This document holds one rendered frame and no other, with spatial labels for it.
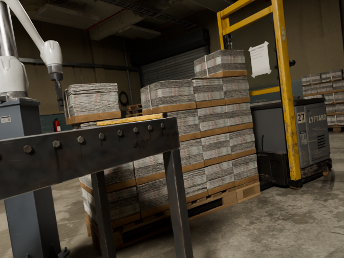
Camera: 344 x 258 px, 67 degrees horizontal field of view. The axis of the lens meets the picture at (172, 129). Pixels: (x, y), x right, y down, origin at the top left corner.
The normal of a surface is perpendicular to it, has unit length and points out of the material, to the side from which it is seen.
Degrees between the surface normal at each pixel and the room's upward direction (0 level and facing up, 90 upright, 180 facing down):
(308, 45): 90
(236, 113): 90
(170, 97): 90
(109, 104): 91
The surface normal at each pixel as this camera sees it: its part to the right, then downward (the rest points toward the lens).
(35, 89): 0.77, -0.07
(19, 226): -0.07, 0.06
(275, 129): -0.85, 0.14
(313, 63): -0.62, 0.12
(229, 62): 0.51, -0.03
